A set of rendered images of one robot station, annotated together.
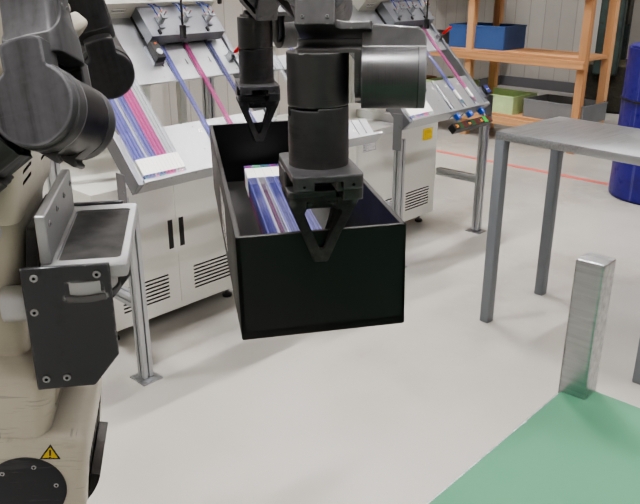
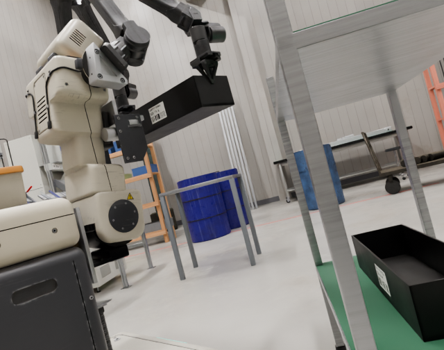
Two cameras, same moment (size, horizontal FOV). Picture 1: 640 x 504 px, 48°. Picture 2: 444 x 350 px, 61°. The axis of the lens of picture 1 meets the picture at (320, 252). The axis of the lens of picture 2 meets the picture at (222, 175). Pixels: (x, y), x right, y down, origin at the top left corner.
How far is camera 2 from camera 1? 1.08 m
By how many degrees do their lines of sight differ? 41
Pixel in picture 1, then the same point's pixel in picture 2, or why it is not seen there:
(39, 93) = (139, 32)
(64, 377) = (133, 157)
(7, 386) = (111, 167)
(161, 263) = not seen: hidden behind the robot
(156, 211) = not seen: hidden behind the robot
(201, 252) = not seen: hidden behind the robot
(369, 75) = (214, 30)
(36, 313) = (121, 130)
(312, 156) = (206, 50)
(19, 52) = (129, 23)
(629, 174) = (198, 230)
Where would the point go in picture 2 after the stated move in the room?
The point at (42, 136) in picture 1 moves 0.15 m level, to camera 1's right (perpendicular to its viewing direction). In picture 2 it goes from (144, 41) to (186, 41)
